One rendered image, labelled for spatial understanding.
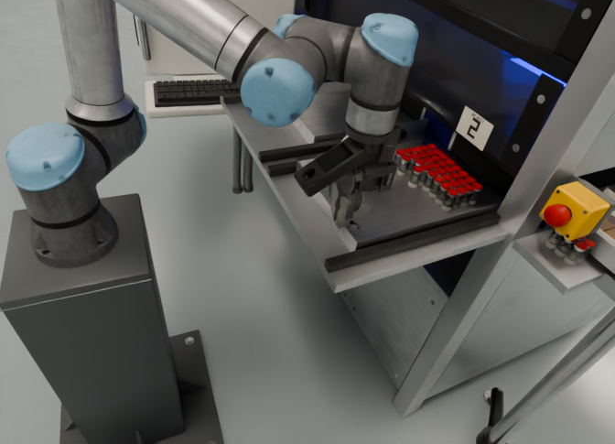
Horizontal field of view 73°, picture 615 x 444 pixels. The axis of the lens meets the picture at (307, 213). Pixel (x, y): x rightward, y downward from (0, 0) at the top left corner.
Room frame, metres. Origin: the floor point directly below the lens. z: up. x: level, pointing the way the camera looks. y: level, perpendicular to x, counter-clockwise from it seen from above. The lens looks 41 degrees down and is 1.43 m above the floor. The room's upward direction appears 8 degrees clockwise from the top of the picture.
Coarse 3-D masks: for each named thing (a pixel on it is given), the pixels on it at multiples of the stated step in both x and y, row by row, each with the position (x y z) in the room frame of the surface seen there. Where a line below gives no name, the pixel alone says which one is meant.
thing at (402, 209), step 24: (408, 144) 0.89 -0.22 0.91; (384, 192) 0.72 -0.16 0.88; (408, 192) 0.73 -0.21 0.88; (360, 216) 0.63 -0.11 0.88; (384, 216) 0.64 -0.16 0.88; (408, 216) 0.65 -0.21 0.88; (432, 216) 0.66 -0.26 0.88; (456, 216) 0.64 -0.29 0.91; (360, 240) 0.56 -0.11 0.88; (384, 240) 0.55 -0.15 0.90
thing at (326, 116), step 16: (320, 96) 1.14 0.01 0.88; (336, 96) 1.15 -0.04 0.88; (304, 112) 1.03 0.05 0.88; (320, 112) 1.04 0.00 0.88; (336, 112) 1.05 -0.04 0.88; (400, 112) 1.11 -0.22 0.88; (304, 128) 0.90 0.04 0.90; (320, 128) 0.95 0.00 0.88; (336, 128) 0.96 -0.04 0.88; (416, 128) 1.01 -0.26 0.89
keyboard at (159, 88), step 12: (156, 84) 1.17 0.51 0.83; (168, 84) 1.18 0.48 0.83; (180, 84) 1.19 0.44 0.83; (192, 84) 1.20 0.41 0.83; (204, 84) 1.21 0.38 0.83; (216, 84) 1.23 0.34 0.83; (228, 84) 1.24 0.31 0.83; (156, 96) 1.12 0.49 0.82; (168, 96) 1.10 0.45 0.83; (180, 96) 1.11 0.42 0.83; (192, 96) 1.15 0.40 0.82; (204, 96) 1.14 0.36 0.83; (216, 96) 1.15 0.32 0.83
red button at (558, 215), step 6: (558, 204) 0.59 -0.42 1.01; (546, 210) 0.58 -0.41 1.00; (552, 210) 0.58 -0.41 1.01; (558, 210) 0.57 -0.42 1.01; (564, 210) 0.57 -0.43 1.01; (546, 216) 0.58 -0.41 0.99; (552, 216) 0.57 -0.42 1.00; (558, 216) 0.56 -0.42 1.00; (564, 216) 0.56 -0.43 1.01; (546, 222) 0.57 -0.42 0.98; (552, 222) 0.56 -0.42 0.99; (558, 222) 0.56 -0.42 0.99; (564, 222) 0.56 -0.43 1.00
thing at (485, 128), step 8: (464, 112) 0.84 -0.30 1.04; (472, 112) 0.82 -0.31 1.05; (464, 120) 0.83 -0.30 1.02; (472, 120) 0.81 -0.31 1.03; (480, 120) 0.80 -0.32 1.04; (464, 128) 0.82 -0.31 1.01; (480, 128) 0.79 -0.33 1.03; (488, 128) 0.78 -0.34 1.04; (464, 136) 0.82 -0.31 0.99; (480, 136) 0.78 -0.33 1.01; (488, 136) 0.77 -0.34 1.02; (480, 144) 0.78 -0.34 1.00
